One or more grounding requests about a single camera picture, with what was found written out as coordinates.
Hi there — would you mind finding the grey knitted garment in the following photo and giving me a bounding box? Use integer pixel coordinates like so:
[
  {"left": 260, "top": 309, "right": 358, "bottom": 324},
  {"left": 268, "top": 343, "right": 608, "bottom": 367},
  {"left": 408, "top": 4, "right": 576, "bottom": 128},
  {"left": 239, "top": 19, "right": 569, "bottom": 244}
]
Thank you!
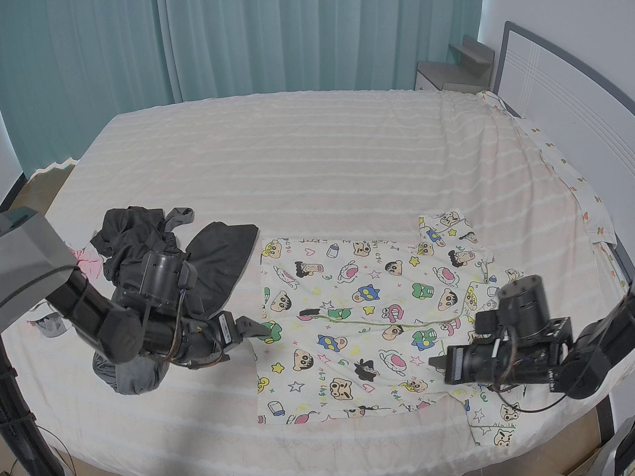
[{"left": 27, "top": 310, "right": 72, "bottom": 340}]

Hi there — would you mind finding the pink garment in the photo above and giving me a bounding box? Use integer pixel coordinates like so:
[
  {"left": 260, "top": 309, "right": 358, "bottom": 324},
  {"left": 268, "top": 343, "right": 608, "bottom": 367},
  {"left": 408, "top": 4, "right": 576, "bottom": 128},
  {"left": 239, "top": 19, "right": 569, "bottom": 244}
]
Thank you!
[{"left": 67, "top": 246, "right": 105, "bottom": 280}]

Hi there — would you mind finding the white printed pyjama top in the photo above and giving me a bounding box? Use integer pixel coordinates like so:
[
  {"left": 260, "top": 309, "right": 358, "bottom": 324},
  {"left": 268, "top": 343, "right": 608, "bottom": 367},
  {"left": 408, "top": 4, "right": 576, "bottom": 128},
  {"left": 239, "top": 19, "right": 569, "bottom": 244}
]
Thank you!
[{"left": 255, "top": 210, "right": 527, "bottom": 447}]

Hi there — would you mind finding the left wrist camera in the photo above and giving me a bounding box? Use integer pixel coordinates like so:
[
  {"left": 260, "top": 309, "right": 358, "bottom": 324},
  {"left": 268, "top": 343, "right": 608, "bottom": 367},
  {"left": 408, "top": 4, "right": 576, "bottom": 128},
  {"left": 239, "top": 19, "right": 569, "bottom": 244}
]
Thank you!
[{"left": 178, "top": 260, "right": 200, "bottom": 292}]

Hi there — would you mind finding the black garment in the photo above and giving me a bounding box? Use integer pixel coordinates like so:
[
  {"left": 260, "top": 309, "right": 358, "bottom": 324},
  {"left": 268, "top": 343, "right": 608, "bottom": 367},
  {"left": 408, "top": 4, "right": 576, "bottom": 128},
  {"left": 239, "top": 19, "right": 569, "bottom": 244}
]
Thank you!
[{"left": 89, "top": 206, "right": 261, "bottom": 326}]

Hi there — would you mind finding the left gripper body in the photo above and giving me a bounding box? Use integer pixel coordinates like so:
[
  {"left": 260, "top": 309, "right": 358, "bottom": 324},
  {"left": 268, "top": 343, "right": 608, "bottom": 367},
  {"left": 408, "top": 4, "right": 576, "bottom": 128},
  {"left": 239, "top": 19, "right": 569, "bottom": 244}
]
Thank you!
[{"left": 196, "top": 310, "right": 245, "bottom": 366}]

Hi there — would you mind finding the black cable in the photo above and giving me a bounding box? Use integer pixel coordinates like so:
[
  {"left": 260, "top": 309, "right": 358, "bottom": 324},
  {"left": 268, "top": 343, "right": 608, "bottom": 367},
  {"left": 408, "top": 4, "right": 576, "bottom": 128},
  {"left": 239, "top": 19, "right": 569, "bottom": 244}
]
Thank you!
[{"left": 488, "top": 379, "right": 571, "bottom": 414}]

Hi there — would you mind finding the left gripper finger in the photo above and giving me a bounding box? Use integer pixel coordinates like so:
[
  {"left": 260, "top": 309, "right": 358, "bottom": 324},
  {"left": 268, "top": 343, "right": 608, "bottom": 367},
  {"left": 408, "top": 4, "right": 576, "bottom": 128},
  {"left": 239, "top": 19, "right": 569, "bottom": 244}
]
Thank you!
[{"left": 237, "top": 317, "right": 274, "bottom": 341}]

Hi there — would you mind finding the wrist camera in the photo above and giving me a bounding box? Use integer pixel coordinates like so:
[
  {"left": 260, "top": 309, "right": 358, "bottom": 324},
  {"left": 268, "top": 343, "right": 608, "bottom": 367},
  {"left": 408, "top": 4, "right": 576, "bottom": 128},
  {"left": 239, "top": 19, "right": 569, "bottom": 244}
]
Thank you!
[
  {"left": 474, "top": 310, "right": 502, "bottom": 340},
  {"left": 178, "top": 260, "right": 200, "bottom": 292}
]

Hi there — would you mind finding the blue-green curtain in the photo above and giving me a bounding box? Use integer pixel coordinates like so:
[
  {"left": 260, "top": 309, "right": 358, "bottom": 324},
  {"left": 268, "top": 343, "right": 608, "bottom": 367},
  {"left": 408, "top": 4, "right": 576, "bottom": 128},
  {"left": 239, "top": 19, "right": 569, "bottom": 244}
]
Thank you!
[
  {"left": 0, "top": 0, "right": 182, "bottom": 177},
  {"left": 156, "top": 0, "right": 484, "bottom": 104}
]

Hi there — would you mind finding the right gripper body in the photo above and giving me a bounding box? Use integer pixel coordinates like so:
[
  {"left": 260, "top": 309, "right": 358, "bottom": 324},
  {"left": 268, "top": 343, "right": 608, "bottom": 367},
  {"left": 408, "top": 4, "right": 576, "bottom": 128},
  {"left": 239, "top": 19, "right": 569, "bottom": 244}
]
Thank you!
[{"left": 443, "top": 344, "right": 499, "bottom": 384}]

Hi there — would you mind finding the grey bedside table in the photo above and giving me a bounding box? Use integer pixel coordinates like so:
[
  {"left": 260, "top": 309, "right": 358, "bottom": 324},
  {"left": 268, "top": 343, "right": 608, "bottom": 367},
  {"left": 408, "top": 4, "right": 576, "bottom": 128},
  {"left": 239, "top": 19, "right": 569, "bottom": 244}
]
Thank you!
[{"left": 416, "top": 35, "right": 497, "bottom": 94}]

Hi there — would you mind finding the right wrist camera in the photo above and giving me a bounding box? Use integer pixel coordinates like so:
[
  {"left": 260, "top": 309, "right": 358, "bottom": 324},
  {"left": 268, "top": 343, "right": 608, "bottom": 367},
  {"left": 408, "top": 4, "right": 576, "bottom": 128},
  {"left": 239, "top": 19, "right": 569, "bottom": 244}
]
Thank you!
[{"left": 474, "top": 310, "right": 502, "bottom": 340}]

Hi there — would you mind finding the bed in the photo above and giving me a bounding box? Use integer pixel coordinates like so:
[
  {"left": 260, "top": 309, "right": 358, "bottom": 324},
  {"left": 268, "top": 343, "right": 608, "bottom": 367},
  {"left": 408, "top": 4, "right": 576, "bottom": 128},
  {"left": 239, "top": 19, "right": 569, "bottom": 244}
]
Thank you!
[{"left": 0, "top": 21, "right": 635, "bottom": 476}]

